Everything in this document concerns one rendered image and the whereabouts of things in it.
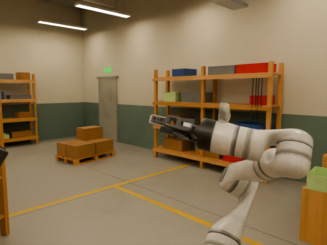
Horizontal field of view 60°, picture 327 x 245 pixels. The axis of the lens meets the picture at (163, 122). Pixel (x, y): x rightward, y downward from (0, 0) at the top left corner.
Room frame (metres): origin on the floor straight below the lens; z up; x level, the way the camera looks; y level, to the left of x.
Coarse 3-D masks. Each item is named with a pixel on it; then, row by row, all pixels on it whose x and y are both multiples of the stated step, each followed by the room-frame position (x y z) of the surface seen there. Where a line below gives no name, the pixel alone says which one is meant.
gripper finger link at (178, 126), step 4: (168, 116) 0.61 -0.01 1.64; (172, 116) 0.61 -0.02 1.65; (180, 120) 0.61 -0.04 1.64; (184, 120) 0.61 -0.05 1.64; (188, 120) 0.60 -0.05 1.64; (192, 120) 0.60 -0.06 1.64; (164, 124) 0.61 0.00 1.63; (168, 124) 0.61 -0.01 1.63; (172, 124) 0.61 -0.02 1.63; (176, 124) 0.60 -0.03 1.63; (180, 124) 0.60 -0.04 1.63; (176, 128) 0.61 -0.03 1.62; (180, 128) 0.60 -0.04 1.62; (184, 128) 0.60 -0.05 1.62; (188, 128) 0.60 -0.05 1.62
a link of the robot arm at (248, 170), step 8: (248, 160) 0.74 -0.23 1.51; (232, 168) 0.81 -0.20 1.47; (240, 168) 0.76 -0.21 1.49; (248, 168) 0.71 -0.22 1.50; (256, 168) 0.67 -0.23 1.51; (224, 176) 0.84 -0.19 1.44; (232, 176) 0.79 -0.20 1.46; (240, 176) 0.75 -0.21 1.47; (248, 176) 0.72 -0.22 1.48; (256, 176) 0.69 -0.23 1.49; (264, 176) 0.66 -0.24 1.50; (224, 184) 0.83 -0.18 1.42; (232, 184) 0.82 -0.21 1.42
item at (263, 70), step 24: (168, 72) 7.36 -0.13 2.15; (192, 72) 6.58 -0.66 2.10; (216, 72) 5.82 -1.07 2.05; (240, 72) 5.42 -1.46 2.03; (264, 72) 5.07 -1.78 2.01; (168, 96) 6.79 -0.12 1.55; (192, 96) 6.29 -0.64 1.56; (216, 96) 6.34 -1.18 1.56; (264, 96) 5.09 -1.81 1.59; (168, 144) 6.83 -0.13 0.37
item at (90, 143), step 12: (84, 132) 6.98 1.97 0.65; (96, 132) 7.24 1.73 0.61; (60, 144) 6.64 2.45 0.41; (72, 144) 6.47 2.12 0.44; (84, 144) 6.47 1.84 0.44; (96, 144) 6.75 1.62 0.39; (108, 144) 7.04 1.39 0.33; (60, 156) 6.59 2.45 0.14; (72, 156) 6.35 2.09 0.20; (84, 156) 6.45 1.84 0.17; (96, 156) 6.72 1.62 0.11; (108, 156) 7.09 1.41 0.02
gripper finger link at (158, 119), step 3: (153, 117) 0.64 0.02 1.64; (156, 117) 0.64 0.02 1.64; (159, 117) 0.64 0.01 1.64; (162, 117) 0.64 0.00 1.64; (168, 117) 0.61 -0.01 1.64; (153, 120) 0.64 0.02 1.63; (156, 120) 0.64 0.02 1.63; (159, 120) 0.63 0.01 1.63; (162, 120) 0.63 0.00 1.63; (165, 120) 0.61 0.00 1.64; (168, 120) 0.61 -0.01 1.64; (162, 123) 0.63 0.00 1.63
